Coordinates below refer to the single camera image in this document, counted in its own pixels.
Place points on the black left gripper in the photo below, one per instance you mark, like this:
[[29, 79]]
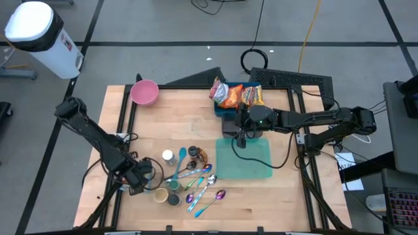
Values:
[[134, 178]]

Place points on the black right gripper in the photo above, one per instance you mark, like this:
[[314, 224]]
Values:
[[242, 125]]

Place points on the orange ramen packet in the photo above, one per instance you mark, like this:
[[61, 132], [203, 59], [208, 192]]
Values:
[[232, 97]]

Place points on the tan lid spice jar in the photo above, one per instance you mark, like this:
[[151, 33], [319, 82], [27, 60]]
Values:
[[161, 194]]

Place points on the green lid herb jar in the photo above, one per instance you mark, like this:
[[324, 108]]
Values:
[[173, 185]]

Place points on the white lid seasoning jar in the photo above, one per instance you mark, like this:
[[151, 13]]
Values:
[[167, 155]]

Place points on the red white ramen packet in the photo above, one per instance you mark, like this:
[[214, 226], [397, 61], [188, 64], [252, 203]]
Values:
[[218, 91]]

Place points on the black lid purple label jar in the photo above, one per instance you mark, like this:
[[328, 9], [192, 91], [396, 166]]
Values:
[[174, 199]]

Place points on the teal plastic spoon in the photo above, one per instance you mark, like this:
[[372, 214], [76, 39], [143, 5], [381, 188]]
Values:
[[181, 152]]

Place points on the black lid orange spice jar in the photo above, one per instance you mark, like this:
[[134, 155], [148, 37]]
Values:
[[193, 151]]

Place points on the dark metal spoon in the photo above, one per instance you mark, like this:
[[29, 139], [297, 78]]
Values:
[[191, 164]]

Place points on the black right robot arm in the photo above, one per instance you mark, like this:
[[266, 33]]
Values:
[[320, 118]]

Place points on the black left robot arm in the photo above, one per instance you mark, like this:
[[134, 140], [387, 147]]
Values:
[[98, 140]]

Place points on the grey plastic bin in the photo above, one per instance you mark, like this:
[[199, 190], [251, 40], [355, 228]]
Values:
[[228, 130]]

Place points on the blue plastic bin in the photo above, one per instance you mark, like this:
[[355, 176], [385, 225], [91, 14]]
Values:
[[220, 112]]

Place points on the teal translucent plastic bin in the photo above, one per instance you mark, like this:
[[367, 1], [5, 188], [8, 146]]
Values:
[[258, 163]]

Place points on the black triangular panel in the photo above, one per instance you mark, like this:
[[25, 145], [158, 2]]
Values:
[[202, 79]]

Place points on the pink bowl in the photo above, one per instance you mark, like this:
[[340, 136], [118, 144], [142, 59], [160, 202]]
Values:
[[144, 92]]

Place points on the white paper sheet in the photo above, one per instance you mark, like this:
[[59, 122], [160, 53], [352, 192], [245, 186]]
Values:
[[354, 185]]

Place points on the black desk foot bar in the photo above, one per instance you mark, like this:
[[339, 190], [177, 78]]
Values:
[[365, 167]]

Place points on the white round stool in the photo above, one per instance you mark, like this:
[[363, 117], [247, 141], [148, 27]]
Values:
[[375, 202]]

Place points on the grey stand foot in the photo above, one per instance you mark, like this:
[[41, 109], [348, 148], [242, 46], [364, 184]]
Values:
[[19, 74]]

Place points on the dark desk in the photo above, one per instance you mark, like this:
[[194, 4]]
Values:
[[400, 182]]

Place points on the black desk equipment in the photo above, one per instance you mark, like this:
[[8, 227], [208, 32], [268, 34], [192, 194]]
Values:
[[411, 98]]

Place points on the white trash bin black liner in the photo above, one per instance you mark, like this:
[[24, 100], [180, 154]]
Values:
[[36, 29]]

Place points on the backlit keyboard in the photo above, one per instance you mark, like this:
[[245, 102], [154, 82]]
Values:
[[405, 209]]

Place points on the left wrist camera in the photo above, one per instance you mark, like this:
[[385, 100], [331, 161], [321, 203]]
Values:
[[146, 166]]

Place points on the black aluminium table frame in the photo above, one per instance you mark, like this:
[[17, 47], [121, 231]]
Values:
[[183, 87]]

